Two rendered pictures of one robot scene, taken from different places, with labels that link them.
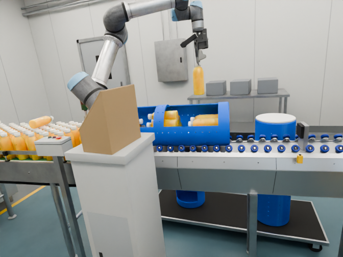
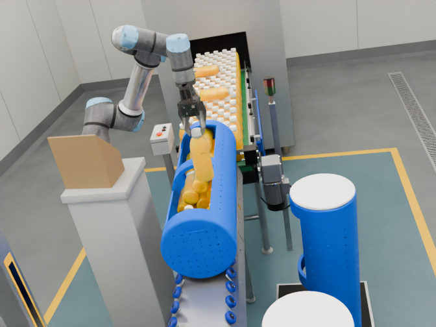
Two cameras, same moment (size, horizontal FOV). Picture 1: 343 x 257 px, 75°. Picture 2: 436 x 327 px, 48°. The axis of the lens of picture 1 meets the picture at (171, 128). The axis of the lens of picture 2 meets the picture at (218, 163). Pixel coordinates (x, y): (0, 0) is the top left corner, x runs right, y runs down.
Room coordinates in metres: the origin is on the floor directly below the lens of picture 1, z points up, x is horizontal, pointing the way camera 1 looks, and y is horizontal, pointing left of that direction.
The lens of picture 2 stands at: (1.33, -1.84, 2.22)
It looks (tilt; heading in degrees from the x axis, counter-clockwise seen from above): 28 degrees down; 83
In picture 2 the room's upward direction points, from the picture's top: 11 degrees counter-clockwise
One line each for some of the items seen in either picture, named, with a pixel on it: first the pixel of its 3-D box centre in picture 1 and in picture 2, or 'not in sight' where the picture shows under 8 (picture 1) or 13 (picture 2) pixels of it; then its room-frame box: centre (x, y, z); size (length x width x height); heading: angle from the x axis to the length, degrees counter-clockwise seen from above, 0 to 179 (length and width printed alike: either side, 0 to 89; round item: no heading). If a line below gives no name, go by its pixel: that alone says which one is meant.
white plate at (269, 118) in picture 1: (275, 118); (307, 324); (1.64, -0.80, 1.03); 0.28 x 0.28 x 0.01
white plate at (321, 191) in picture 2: not in sight; (322, 191); (1.97, -0.13, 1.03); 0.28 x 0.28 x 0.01
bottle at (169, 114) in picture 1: (164, 116); (201, 176); (1.49, 0.04, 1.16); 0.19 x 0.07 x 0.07; 76
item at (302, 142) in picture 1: (301, 135); not in sight; (1.28, -0.79, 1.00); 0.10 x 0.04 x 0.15; 166
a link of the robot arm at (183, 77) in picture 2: (197, 25); (184, 74); (1.49, -0.22, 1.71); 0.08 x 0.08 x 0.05
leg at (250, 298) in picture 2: not in sight; (243, 261); (1.66, 0.42, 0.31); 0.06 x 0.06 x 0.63; 76
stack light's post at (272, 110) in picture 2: not in sight; (281, 181); (2.06, 0.78, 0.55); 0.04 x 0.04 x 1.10; 76
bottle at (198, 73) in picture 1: (198, 79); (201, 156); (1.49, -0.21, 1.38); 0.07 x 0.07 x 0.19
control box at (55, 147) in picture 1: (54, 146); (162, 138); (1.38, 0.77, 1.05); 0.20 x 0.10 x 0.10; 76
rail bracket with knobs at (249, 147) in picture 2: not in sight; (250, 155); (1.82, 0.49, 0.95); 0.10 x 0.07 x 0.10; 166
